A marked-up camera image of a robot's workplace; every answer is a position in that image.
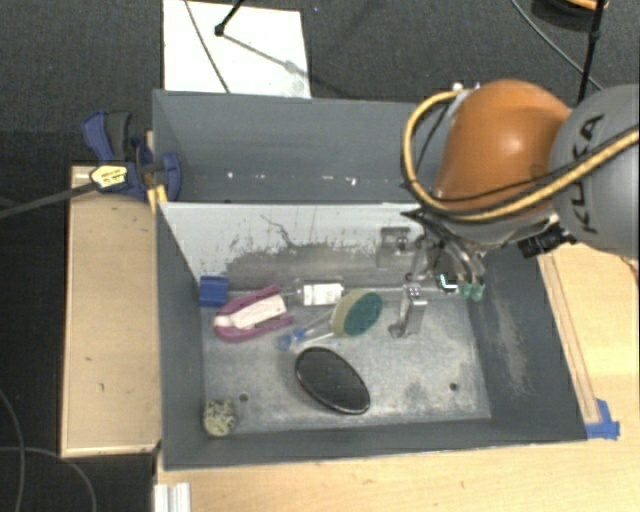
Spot yellow and green round sponge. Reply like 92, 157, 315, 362
330, 290, 384, 338

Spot black oval case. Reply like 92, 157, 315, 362
293, 346, 373, 416

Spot purple and white stapler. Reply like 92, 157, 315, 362
212, 283, 296, 344

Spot black cylinder on white bracket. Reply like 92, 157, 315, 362
516, 219, 577, 259

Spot blue block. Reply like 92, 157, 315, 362
199, 274, 230, 308

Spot grey metal bin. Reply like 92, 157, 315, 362
150, 88, 589, 472

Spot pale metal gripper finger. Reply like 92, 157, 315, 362
388, 284, 424, 339
406, 298, 430, 336

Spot clear toothbrush with blue ends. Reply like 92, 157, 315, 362
276, 313, 335, 352

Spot clear plastic bottle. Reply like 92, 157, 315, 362
284, 279, 347, 308

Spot speckled beige ball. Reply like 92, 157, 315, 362
201, 397, 238, 438

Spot pale wood board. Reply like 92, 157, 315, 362
59, 164, 164, 459

